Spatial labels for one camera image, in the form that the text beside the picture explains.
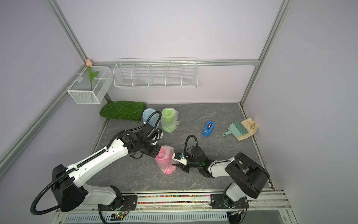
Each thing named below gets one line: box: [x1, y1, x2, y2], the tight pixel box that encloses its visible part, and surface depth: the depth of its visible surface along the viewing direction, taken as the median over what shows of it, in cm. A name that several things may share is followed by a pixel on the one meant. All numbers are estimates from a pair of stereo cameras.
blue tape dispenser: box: [201, 120, 215, 138], surface depth 103 cm
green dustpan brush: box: [221, 120, 249, 137], surface depth 104 cm
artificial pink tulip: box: [85, 59, 100, 91], surface depth 92 cm
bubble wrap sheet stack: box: [154, 145, 176, 175], surface depth 77 cm
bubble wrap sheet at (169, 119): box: [161, 107, 179, 134], surface depth 98 cm
